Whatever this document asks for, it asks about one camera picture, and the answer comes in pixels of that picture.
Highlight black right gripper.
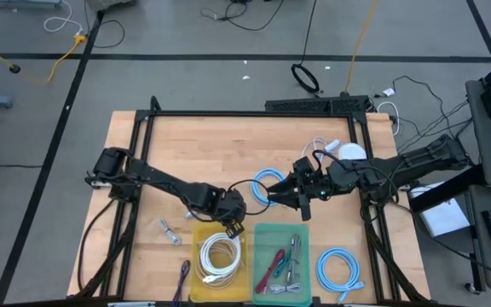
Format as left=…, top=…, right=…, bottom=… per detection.
left=267, top=155, right=344, bottom=223

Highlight light blue cable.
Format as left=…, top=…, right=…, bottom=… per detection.
left=250, top=167, right=289, bottom=208
left=315, top=246, right=365, bottom=302

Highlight dark grey USB cable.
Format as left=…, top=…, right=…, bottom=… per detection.
left=290, top=233, right=303, bottom=274

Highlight white ethernet cable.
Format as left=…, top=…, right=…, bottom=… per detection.
left=198, top=232, right=243, bottom=285

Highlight red USB cable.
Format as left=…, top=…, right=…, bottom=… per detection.
left=254, top=248, right=287, bottom=295

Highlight purple USB cable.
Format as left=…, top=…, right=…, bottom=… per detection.
left=171, top=259, right=192, bottom=307

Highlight yellow translucent plastic bin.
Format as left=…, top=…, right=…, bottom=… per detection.
left=190, top=221, right=253, bottom=304

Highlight green translucent plastic bin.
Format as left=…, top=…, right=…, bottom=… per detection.
left=251, top=223, right=313, bottom=306

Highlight black perforated box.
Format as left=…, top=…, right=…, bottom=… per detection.
left=264, top=94, right=373, bottom=115

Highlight white box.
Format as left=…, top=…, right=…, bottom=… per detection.
left=407, top=181, right=471, bottom=238

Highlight black stand beam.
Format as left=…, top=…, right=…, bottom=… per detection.
left=407, top=164, right=485, bottom=213

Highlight long grey floor foot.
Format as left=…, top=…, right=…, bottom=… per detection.
left=0, top=0, right=63, bottom=10

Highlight thin white cable with adapter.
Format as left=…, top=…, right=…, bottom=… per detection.
left=300, top=136, right=343, bottom=164

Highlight black aluminium table frame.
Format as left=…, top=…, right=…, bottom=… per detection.
left=66, top=96, right=432, bottom=307

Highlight black coiled floor cable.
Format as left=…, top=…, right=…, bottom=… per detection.
left=290, top=0, right=321, bottom=96

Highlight white cable loop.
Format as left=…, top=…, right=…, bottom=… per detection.
left=375, top=101, right=401, bottom=137

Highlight orange floor cord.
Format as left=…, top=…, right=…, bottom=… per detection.
left=344, top=0, right=378, bottom=96

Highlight black floor cable tangle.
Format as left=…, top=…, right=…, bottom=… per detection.
left=199, top=0, right=286, bottom=32

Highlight black desk cables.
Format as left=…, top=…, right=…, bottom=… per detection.
left=392, top=75, right=472, bottom=150

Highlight long black floor cable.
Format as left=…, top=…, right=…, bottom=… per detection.
left=415, top=229, right=491, bottom=283

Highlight black looped floor cable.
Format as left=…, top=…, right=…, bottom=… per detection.
left=84, top=10, right=126, bottom=49

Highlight yellow extension cord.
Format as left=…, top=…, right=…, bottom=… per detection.
left=0, top=32, right=89, bottom=85

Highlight white floor cable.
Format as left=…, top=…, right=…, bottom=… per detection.
left=43, top=0, right=85, bottom=36

